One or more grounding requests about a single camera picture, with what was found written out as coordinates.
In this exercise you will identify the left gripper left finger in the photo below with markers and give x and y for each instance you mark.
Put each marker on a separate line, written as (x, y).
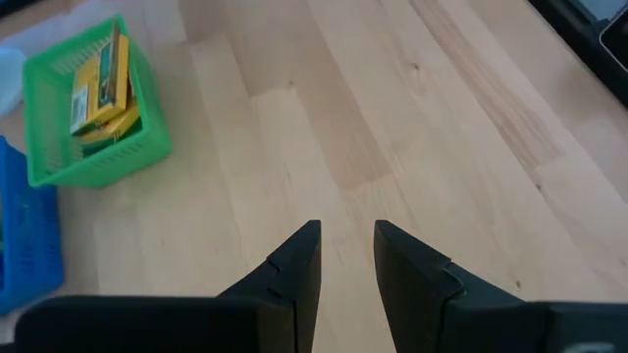
(275, 314)

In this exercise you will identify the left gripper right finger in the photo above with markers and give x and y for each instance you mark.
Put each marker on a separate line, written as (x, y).
(432, 314)

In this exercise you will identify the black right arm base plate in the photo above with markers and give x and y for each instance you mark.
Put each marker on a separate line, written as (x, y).
(617, 41)

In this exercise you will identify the blue plastic basket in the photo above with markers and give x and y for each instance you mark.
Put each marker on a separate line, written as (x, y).
(29, 235)

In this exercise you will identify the yellow box with green panel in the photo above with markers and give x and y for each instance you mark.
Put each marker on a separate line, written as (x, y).
(90, 88)

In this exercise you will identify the green plastic basket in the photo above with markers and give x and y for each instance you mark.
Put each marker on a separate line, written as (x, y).
(147, 147)

